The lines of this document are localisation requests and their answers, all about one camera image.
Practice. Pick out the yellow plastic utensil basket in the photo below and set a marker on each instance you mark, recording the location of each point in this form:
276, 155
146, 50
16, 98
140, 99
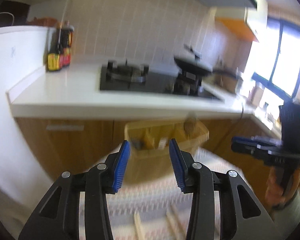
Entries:
149, 147

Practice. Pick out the wooden base cabinets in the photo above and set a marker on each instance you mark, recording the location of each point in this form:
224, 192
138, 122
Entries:
74, 145

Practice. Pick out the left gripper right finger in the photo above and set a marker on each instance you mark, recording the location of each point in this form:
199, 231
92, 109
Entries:
242, 214

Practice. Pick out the black gas stove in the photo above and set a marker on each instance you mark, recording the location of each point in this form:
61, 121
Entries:
128, 77

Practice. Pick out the striped woven placemat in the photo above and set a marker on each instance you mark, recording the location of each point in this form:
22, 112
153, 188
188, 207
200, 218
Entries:
152, 200

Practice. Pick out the white kitchen countertop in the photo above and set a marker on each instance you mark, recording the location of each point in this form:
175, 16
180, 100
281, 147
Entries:
74, 94

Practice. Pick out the window frame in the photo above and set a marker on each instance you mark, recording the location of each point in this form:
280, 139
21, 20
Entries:
277, 63

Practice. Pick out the wooden chopstick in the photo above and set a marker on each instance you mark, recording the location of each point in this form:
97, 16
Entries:
138, 226
181, 226
171, 224

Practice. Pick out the sauce bottle red label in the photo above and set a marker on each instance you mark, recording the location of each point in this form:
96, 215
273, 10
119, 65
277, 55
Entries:
66, 41

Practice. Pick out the black spatula handle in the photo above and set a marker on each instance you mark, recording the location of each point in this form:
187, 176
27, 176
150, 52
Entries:
197, 55

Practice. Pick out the orange wall cabinet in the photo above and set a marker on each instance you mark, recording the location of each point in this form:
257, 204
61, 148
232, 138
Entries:
246, 23

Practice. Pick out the black wok pan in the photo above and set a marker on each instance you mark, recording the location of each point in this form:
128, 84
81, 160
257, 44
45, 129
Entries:
194, 67

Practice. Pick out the black ladle spoon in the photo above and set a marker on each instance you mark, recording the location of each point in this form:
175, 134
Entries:
190, 124

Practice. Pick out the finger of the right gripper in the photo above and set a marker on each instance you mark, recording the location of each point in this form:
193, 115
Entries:
258, 140
262, 151

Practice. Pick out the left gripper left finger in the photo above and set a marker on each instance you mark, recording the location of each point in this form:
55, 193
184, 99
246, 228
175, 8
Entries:
57, 214

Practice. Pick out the person's right hand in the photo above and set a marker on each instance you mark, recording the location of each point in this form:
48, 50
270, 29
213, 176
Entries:
274, 193

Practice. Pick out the soy sauce bottle yellow label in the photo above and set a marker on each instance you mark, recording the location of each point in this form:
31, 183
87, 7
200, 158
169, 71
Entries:
55, 55

